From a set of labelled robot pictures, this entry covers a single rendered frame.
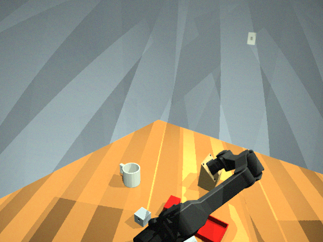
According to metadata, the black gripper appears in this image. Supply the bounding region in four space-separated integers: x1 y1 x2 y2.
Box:
148 217 157 225

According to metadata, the red block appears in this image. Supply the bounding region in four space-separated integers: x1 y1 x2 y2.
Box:
163 195 181 211

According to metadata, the red tray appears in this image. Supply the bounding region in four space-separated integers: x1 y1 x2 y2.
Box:
194 215 229 242

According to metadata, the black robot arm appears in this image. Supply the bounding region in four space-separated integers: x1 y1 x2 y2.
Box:
133 149 264 242

